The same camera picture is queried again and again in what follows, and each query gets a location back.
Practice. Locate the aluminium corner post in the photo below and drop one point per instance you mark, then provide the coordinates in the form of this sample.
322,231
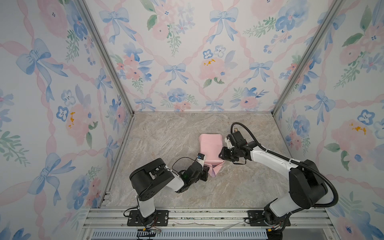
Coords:
320,33
95,34

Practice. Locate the left aluminium corner post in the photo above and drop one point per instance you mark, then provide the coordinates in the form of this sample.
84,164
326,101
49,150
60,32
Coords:
95,34

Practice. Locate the white slotted cable duct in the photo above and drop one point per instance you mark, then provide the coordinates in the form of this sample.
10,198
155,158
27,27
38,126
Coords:
181,234

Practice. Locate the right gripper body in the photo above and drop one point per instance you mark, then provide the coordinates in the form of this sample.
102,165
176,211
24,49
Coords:
232,155

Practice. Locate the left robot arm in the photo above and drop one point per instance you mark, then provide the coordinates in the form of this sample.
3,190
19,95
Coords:
151,178

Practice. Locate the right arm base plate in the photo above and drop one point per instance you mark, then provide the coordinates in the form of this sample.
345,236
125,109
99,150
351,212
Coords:
258,218

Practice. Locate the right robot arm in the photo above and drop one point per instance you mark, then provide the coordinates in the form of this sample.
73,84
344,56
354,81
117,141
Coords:
306,187

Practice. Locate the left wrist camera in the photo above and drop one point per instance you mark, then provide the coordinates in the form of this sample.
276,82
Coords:
200,159

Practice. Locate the aluminium front rail frame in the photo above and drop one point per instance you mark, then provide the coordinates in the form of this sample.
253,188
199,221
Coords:
314,224

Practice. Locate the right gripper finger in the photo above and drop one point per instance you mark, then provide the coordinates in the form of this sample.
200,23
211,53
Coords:
225,150
223,156

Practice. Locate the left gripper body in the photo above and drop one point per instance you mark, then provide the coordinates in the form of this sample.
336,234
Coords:
198,179

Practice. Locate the right aluminium corner post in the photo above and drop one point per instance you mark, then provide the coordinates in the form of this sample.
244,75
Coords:
320,33

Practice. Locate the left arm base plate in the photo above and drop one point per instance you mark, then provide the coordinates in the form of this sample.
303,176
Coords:
159,218

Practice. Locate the purple wrapping paper sheet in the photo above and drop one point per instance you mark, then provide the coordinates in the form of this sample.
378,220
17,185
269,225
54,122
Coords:
211,146

